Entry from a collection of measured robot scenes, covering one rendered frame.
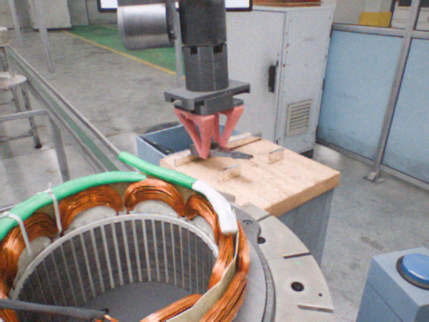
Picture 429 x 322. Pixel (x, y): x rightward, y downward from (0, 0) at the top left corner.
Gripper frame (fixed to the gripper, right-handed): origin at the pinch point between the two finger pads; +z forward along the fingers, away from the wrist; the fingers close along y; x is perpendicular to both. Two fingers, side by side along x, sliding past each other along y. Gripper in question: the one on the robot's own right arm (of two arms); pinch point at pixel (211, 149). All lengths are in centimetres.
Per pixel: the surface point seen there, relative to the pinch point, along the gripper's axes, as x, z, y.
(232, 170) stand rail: 4.1, 2.0, -0.3
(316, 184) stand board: 12.1, 4.2, -8.5
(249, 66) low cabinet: -157, 27, -156
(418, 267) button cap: 27.1, 6.9, -5.5
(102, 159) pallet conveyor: -77, 30, -8
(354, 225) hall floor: -51, 111, -143
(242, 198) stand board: 8.5, 3.6, 1.9
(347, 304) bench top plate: 13.5, 33.1, -18.6
